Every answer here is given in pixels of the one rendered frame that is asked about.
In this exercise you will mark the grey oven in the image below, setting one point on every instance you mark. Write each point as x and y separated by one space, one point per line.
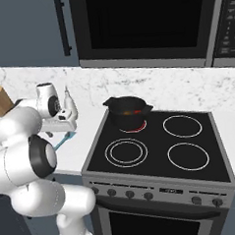
160 189

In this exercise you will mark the dark oven knob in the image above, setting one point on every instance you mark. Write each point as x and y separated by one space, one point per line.
196 200
95 190
129 194
148 196
217 202
111 192

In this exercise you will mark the black microwave oven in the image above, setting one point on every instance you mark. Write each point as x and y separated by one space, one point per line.
143 22

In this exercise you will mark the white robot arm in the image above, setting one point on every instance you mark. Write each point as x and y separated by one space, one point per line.
23 161

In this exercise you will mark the blue spatula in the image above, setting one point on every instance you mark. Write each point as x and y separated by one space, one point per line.
62 142

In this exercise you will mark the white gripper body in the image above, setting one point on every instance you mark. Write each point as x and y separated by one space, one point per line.
59 126

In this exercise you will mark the black hob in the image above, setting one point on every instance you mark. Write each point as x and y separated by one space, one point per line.
177 145

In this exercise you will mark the dark blue cupboard door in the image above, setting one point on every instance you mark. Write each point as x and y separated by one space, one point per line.
25 30

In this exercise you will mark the black pot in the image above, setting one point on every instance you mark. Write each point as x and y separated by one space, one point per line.
129 117

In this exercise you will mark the wooden knife block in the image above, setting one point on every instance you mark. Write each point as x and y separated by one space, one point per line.
2 102

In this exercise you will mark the oven door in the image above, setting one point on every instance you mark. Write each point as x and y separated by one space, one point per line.
152 225

